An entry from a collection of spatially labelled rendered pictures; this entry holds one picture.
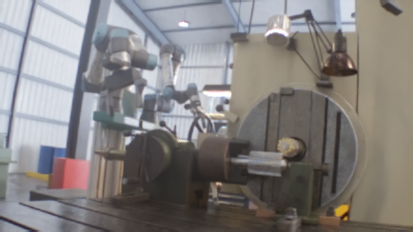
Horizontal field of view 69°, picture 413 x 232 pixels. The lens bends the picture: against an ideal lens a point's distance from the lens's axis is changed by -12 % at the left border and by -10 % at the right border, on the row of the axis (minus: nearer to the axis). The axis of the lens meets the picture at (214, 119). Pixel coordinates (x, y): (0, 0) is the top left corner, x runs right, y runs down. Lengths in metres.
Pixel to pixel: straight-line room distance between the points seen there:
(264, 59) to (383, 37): 0.61
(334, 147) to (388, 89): 0.39
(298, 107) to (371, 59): 0.44
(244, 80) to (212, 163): 0.60
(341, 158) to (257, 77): 0.59
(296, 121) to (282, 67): 0.33
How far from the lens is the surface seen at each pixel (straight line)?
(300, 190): 1.25
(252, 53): 1.78
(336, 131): 1.52
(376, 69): 1.69
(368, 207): 1.63
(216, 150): 1.30
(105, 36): 1.75
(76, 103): 6.83
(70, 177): 5.44
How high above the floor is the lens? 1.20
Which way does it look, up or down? 7 degrees up
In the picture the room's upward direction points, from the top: 6 degrees clockwise
